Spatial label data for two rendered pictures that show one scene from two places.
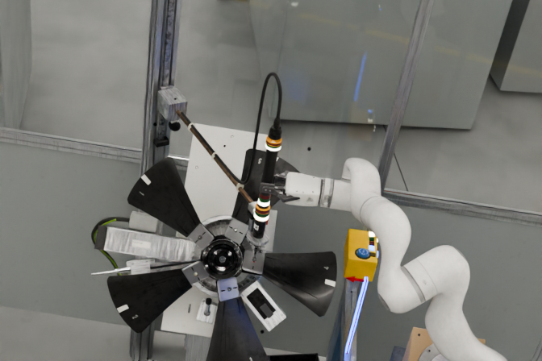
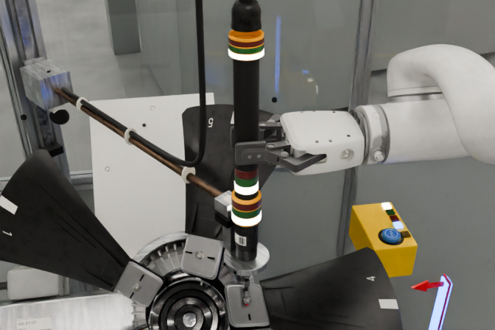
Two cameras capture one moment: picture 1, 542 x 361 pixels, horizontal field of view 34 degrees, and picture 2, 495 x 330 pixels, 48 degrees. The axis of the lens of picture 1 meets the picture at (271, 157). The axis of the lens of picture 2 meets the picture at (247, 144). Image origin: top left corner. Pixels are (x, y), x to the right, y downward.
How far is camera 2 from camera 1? 1.82 m
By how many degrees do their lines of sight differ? 8
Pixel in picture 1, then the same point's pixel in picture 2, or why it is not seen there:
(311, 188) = (342, 130)
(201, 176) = (118, 182)
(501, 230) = not seen: outside the picture
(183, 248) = (113, 311)
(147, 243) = (45, 320)
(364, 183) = (476, 78)
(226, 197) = (166, 205)
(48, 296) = not seen: outside the picture
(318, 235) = (289, 228)
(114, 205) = not seen: hidden behind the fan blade
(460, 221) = (457, 166)
